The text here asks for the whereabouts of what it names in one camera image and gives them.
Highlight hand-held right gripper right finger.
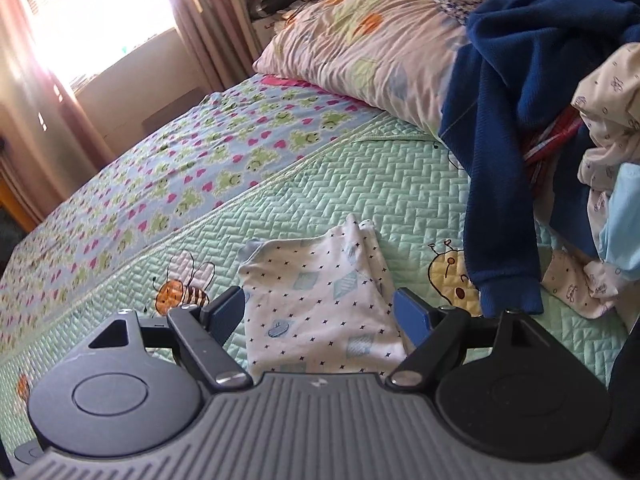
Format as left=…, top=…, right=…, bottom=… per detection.
left=386, top=287, right=548, bottom=391

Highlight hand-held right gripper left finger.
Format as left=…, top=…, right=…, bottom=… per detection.
left=87, top=286, right=253, bottom=394

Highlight white star-print shirt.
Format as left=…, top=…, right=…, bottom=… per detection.
left=237, top=213, right=416, bottom=373

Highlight white and light blue clothes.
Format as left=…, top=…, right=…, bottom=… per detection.
left=542, top=42, right=640, bottom=321

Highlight green quilted bee bedspread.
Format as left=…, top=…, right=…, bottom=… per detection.
left=0, top=72, right=631, bottom=461

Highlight blue garment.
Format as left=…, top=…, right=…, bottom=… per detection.
left=439, top=0, right=640, bottom=317

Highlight pink curtain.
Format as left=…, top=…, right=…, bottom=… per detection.
left=150, top=0, right=256, bottom=93
left=0, top=0, right=116, bottom=226

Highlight floral pillow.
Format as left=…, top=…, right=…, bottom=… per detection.
left=252, top=0, right=473, bottom=133

